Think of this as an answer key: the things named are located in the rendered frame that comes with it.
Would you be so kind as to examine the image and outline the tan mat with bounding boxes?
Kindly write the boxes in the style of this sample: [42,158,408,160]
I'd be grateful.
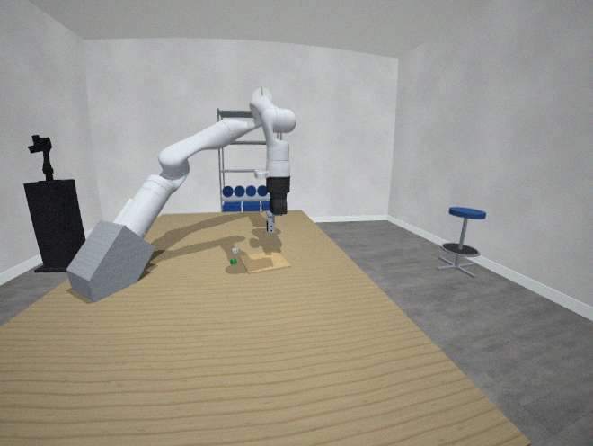
[240,251,291,274]

